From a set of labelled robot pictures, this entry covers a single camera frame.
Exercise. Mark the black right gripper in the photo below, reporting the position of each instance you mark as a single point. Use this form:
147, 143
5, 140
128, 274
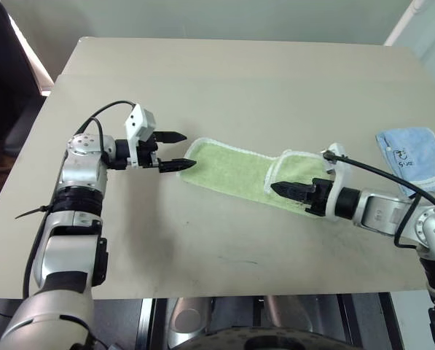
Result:
321, 197

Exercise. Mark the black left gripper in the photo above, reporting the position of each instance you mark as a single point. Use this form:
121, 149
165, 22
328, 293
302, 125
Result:
148, 153

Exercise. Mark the green towel with white trim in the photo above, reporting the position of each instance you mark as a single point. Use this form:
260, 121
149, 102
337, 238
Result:
231, 167

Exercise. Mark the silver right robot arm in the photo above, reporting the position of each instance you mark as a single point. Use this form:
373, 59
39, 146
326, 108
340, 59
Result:
379, 211

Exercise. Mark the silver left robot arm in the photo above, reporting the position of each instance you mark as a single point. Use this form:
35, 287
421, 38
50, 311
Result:
80, 171

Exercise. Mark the blue cloth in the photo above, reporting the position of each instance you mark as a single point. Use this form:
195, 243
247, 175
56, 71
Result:
417, 146

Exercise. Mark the silver robot torso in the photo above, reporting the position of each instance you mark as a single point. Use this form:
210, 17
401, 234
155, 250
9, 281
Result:
188, 317

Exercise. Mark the white vertical pipe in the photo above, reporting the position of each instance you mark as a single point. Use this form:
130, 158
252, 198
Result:
403, 22

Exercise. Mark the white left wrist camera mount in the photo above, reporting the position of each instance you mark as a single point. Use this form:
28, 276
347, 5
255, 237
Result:
135, 122

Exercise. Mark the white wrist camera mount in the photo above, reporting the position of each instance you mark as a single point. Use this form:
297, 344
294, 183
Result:
342, 171
135, 122

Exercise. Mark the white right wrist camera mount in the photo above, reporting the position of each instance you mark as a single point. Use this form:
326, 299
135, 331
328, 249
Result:
342, 171

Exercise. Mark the black table frame leg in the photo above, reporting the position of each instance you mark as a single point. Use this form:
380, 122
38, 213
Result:
149, 324
370, 321

